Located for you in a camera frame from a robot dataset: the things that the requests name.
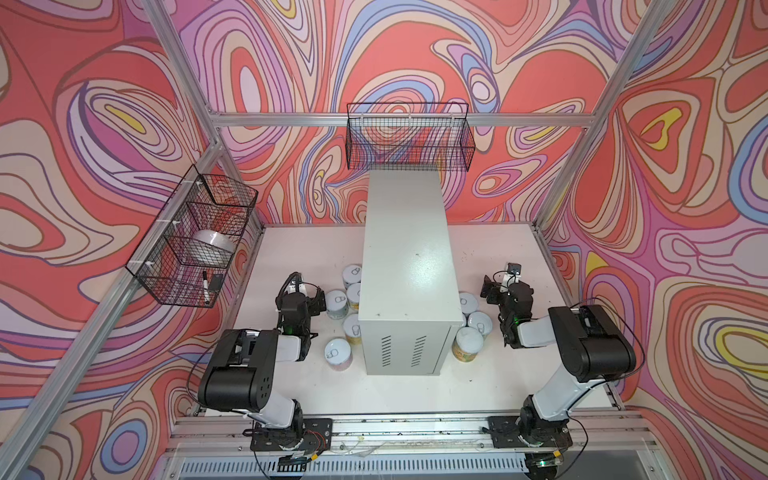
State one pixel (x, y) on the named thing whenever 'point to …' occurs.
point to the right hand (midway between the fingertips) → (501, 282)
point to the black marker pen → (206, 288)
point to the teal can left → (337, 304)
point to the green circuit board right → (548, 462)
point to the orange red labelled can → (468, 302)
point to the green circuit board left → (291, 463)
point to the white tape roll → (213, 242)
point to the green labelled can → (481, 321)
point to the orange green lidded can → (467, 344)
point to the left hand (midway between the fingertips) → (306, 287)
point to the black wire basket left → (188, 256)
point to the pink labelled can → (338, 353)
